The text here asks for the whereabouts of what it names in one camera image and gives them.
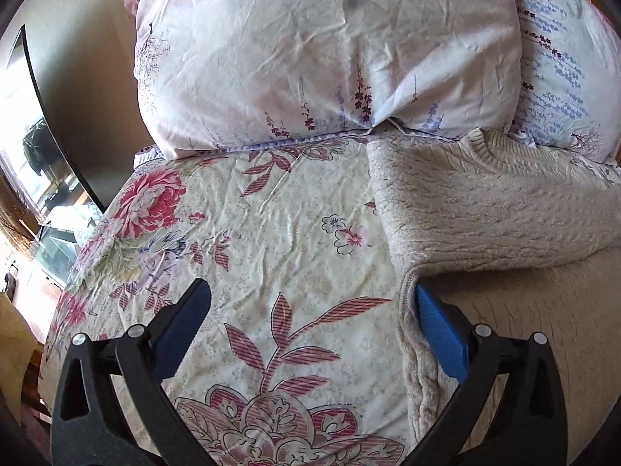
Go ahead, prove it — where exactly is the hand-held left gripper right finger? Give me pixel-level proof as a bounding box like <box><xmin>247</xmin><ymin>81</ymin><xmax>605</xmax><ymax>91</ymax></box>
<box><xmin>402</xmin><ymin>284</ymin><xmax>569</xmax><ymax>466</ymax></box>

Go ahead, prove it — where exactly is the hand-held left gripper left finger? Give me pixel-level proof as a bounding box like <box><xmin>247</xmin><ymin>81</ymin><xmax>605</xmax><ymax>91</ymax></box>
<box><xmin>50</xmin><ymin>278</ymin><xmax>214</xmax><ymax>466</ymax></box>

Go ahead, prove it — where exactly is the beige cable knit sweater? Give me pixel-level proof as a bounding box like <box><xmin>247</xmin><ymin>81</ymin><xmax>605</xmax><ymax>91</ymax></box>
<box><xmin>367</xmin><ymin>129</ymin><xmax>621</xmax><ymax>466</ymax></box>

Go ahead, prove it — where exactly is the floral bed sheet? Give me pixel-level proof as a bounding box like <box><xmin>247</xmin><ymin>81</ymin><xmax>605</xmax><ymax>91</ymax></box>
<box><xmin>39</xmin><ymin>133</ymin><xmax>621</xmax><ymax>466</ymax></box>

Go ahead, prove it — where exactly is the glass cabinet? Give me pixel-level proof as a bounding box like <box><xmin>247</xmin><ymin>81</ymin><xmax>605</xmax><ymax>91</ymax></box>
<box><xmin>33</xmin><ymin>203</ymin><xmax>105</xmax><ymax>288</ymax></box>

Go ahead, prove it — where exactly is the black flat screen television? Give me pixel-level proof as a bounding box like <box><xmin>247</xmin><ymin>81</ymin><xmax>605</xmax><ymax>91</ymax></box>
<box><xmin>0</xmin><ymin>24</ymin><xmax>108</xmax><ymax>226</ymax></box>

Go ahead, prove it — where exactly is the white pillow with purple flowers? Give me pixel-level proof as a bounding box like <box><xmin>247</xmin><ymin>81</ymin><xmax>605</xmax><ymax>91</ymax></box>
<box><xmin>505</xmin><ymin>0</ymin><xmax>621</xmax><ymax>166</ymax></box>

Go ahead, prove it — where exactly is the pale pink floral pillow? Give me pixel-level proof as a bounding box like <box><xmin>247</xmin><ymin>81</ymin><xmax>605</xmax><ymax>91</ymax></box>
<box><xmin>125</xmin><ymin>0</ymin><xmax>523</xmax><ymax>160</ymax></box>

